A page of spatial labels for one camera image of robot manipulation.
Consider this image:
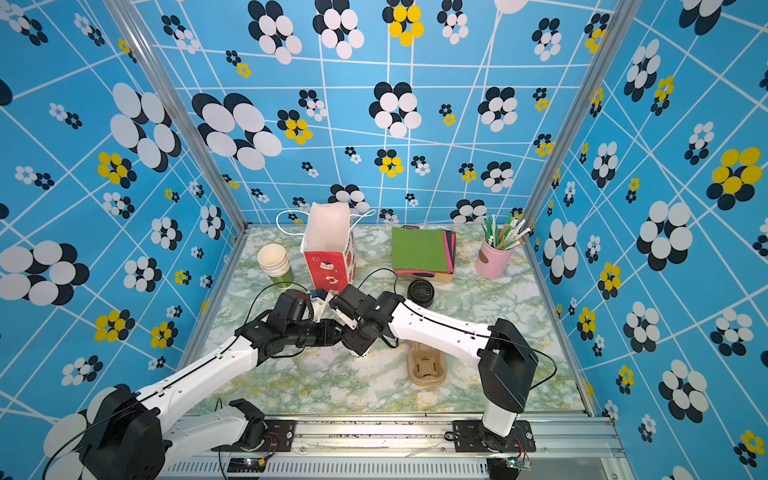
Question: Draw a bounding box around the brown pulp cup carrier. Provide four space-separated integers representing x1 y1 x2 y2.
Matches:
406 341 447 387

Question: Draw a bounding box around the pink straw holder cup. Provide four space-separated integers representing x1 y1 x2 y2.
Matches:
475 240 513 279

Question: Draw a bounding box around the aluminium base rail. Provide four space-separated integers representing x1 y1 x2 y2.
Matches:
162 412 634 479

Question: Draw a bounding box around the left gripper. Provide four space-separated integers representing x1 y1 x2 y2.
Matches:
287 319 348 348

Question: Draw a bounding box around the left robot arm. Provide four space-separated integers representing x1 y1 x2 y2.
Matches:
42 289 342 479

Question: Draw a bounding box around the red white paper bag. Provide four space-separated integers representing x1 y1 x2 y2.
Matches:
301 203 356 295

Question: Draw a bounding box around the black cup lid stack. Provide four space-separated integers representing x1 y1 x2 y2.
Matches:
407 278 435 308

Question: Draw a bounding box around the colourful napkin stack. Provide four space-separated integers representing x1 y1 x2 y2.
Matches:
391 227 456 283

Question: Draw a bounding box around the green paper cup stack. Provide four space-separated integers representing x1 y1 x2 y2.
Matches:
257 244 294 288

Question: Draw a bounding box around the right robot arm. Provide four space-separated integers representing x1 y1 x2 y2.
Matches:
329 285 542 453

